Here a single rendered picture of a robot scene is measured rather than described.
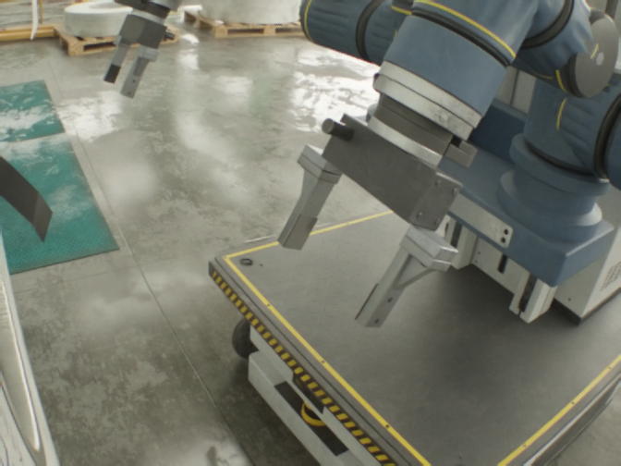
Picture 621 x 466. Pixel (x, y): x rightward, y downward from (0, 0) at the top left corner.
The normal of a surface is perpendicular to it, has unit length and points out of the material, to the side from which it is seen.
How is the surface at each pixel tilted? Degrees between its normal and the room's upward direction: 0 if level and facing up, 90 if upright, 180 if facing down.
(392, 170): 66
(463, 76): 80
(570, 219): 23
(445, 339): 0
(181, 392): 0
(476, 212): 90
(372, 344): 0
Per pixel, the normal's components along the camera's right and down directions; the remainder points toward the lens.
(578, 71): 0.39, 0.57
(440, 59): -0.31, 0.15
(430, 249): -0.69, -0.14
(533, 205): -0.18, -0.66
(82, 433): 0.11, -0.84
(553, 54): 0.04, 0.94
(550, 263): -0.81, 0.23
